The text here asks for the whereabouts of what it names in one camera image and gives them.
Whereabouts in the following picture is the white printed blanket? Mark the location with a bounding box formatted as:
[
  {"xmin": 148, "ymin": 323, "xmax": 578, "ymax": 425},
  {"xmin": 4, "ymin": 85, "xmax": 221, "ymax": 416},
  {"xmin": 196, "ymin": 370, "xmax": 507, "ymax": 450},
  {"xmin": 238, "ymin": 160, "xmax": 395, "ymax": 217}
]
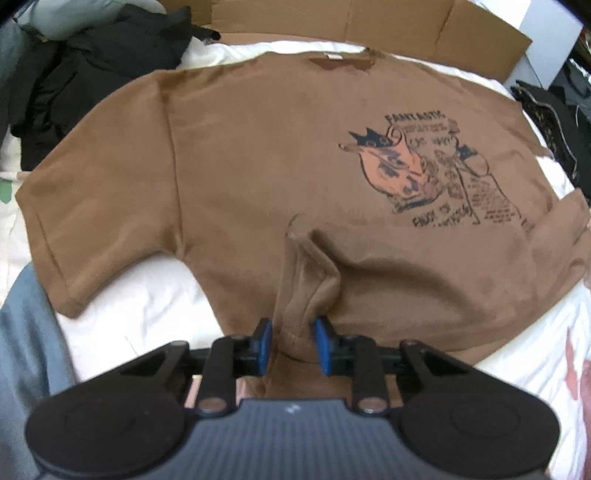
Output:
[{"xmin": 0, "ymin": 39, "xmax": 591, "ymax": 416}]

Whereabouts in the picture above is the leopard print cloth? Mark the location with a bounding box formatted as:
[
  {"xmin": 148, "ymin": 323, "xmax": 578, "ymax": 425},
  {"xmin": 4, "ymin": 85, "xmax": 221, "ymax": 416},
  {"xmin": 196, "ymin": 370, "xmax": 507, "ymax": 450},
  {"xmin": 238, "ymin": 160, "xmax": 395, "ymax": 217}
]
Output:
[{"xmin": 510, "ymin": 80, "xmax": 591, "ymax": 195}]

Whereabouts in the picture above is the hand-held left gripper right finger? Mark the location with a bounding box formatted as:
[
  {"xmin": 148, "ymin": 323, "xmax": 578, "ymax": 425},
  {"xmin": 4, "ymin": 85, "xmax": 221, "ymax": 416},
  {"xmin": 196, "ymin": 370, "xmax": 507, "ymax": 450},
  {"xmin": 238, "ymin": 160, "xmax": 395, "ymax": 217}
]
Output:
[{"xmin": 313, "ymin": 318, "xmax": 467, "ymax": 416}]

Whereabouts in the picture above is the brown cardboard sheet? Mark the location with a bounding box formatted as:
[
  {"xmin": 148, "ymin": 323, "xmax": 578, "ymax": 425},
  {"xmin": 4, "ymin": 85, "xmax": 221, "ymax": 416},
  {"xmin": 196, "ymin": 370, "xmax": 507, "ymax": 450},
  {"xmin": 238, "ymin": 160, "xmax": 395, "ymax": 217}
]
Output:
[{"xmin": 157, "ymin": 0, "xmax": 533, "ymax": 84}]

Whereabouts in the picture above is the grey plush pillow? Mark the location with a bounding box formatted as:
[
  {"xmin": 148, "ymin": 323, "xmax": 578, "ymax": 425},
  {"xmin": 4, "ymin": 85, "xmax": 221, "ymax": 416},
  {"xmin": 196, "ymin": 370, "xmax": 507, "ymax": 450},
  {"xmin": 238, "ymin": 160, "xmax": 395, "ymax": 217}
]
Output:
[{"xmin": 14, "ymin": 0, "xmax": 158, "ymax": 28}]

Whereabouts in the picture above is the brown printed t-shirt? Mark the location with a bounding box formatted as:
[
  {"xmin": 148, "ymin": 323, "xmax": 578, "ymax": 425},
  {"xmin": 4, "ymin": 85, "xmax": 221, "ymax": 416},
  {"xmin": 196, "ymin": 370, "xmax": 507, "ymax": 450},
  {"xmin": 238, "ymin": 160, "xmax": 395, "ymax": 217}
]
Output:
[{"xmin": 16, "ymin": 46, "xmax": 591, "ymax": 402}]

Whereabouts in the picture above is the pile of black clothes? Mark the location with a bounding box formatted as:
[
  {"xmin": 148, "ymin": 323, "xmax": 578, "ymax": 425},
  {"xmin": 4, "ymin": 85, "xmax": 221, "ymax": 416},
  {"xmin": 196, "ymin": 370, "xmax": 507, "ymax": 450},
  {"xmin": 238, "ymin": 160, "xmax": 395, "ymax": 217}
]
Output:
[{"xmin": 9, "ymin": 4, "xmax": 221, "ymax": 171}]

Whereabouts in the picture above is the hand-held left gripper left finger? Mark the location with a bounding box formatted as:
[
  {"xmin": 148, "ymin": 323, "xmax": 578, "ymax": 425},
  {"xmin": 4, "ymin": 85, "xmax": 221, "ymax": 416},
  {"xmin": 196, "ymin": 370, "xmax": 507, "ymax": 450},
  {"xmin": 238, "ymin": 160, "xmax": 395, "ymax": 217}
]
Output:
[{"xmin": 120, "ymin": 318, "xmax": 273, "ymax": 416}]

